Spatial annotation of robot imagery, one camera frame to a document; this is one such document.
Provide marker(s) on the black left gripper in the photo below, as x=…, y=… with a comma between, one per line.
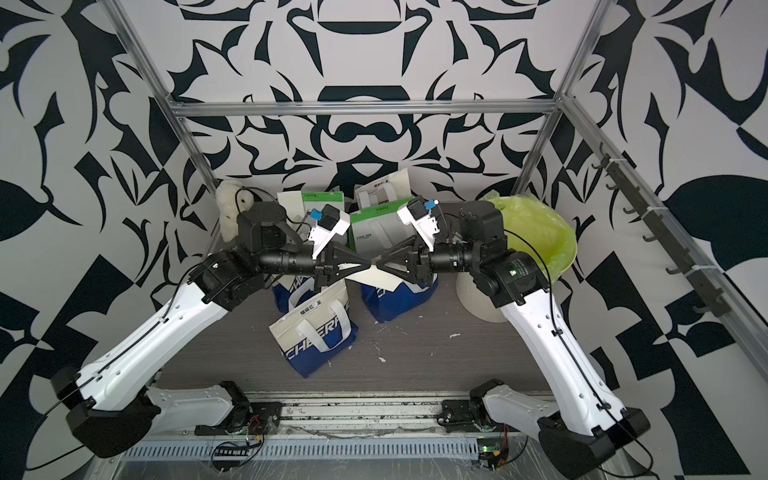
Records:
x=339, y=260

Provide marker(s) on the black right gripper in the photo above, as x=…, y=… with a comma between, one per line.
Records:
x=419, y=257

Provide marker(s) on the white receipt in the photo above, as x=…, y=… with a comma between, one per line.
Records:
x=292, y=202
x=376, y=278

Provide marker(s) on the blue white takeout bag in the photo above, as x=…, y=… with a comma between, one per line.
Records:
x=387, y=189
x=385, y=305
x=287, y=298
x=313, y=332

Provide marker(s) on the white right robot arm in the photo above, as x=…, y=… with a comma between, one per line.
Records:
x=586, y=423

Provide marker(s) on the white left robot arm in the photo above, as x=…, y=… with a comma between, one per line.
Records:
x=111, y=401

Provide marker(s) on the green white right takeout bag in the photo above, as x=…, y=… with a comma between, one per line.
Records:
x=378, y=228

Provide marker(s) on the green white takeout bag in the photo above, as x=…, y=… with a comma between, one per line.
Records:
x=316, y=200
x=378, y=228

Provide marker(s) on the green white left takeout bag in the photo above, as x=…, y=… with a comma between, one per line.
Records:
x=316, y=200

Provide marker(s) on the blue white front takeout bag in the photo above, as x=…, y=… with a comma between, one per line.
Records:
x=313, y=332

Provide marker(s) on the cream ribbed trash bin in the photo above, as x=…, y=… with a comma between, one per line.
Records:
x=475, y=302

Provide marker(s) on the white plush bear toy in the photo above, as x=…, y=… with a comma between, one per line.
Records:
x=231, y=199

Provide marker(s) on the green plastic bin liner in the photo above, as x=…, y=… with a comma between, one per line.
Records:
x=537, y=230

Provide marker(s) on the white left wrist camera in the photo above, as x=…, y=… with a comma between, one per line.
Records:
x=329, y=222

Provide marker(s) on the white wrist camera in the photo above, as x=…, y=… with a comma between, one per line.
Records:
x=418, y=213
x=329, y=222

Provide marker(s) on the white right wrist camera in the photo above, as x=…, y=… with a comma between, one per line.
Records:
x=418, y=213

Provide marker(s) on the grey wall hook rail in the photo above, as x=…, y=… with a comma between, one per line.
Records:
x=666, y=231

